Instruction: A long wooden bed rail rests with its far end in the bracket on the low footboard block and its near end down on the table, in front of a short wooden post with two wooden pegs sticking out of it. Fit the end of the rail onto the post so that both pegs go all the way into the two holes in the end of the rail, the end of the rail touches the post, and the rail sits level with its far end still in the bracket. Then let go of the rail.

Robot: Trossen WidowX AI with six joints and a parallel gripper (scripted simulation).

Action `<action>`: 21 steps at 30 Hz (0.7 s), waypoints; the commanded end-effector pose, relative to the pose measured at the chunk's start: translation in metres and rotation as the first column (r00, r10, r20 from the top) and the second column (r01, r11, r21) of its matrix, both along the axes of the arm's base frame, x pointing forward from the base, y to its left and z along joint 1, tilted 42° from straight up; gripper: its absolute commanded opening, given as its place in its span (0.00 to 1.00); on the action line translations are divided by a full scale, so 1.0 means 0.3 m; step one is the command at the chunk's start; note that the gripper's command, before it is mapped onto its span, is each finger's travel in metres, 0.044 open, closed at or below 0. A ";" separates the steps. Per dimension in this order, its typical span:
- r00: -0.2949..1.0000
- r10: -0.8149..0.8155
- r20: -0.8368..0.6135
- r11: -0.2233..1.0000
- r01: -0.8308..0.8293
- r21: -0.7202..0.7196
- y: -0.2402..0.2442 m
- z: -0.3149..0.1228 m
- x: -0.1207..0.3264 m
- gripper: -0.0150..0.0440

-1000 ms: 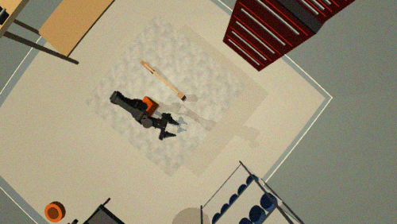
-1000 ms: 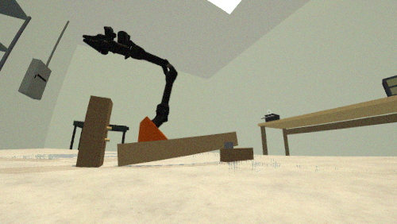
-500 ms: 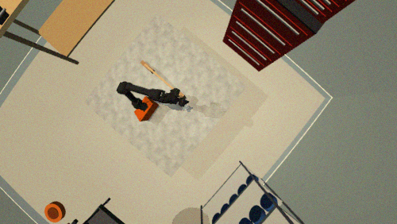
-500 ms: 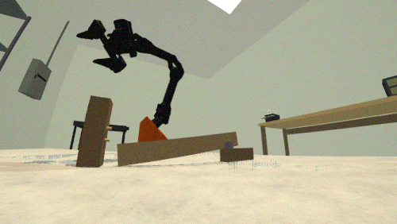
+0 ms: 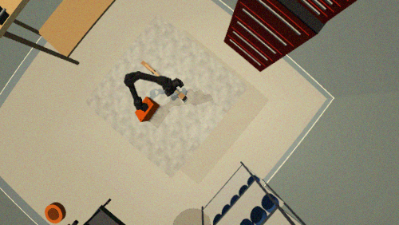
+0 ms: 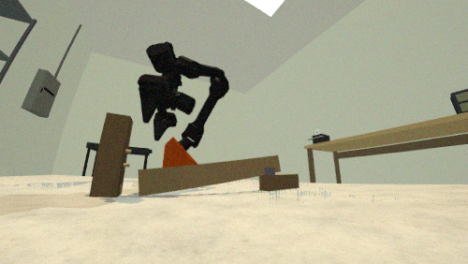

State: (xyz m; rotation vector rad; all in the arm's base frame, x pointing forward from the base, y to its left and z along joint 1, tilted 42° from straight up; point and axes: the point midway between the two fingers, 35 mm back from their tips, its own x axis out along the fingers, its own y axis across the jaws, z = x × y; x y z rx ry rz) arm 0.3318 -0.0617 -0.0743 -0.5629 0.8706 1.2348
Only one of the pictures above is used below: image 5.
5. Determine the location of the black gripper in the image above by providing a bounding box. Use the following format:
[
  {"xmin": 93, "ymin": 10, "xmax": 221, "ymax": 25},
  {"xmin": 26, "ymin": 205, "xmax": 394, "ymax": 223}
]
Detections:
[{"xmin": 164, "ymin": 80, "xmax": 184, "ymax": 97}]

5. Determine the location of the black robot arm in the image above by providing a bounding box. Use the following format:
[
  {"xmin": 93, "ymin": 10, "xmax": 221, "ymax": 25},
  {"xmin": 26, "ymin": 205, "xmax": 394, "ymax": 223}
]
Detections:
[{"xmin": 124, "ymin": 71, "xmax": 181, "ymax": 112}]

